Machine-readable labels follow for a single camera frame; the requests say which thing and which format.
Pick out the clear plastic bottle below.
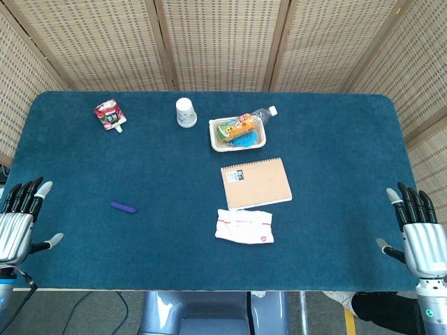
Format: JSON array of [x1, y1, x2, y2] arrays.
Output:
[[248, 105, 279, 126]]

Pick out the white knit shoe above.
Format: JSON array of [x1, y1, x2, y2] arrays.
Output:
[[321, 290, 356, 310]]

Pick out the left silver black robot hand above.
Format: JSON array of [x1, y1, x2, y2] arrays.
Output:
[[0, 176, 64, 265]]

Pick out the black clothed person leg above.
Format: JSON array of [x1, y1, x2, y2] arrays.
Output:
[[351, 292, 425, 335]]

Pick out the orange snack packet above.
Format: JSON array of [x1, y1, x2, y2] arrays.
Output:
[[216, 112, 258, 143]]

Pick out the white rectangular food tray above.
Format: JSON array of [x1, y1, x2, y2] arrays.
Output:
[[208, 117, 267, 152]]

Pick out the blue crumpled wrapper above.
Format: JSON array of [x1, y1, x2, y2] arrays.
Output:
[[226, 131, 261, 149]]

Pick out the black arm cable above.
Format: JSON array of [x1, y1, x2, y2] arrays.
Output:
[[0, 270, 38, 335]]

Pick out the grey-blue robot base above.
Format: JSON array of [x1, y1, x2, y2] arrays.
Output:
[[138, 290, 291, 335]]

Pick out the blue carpet table mat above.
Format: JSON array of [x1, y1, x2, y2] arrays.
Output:
[[0, 90, 420, 292]]

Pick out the brown spiral notebook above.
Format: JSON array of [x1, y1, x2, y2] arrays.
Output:
[[219, 156, 293, 211]]

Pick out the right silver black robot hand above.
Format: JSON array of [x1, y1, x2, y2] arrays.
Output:
[[376, 181, 447, 279]]

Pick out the red spouted drink pouch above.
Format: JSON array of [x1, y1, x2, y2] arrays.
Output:
[[94, 98, 129, 134]]

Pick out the blue floor cable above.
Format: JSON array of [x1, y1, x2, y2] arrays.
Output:
[[62, 291, 130, 335]]

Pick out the white paper cup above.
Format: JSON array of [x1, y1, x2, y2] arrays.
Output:
[[175, 97, 198, 128]]

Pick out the woven bamboo folding screen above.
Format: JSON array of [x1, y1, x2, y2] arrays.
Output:
[[0, 0, 447, 214]]

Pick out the metal table leg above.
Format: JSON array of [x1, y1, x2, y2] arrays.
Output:
[[299, 291, 309, 335]]

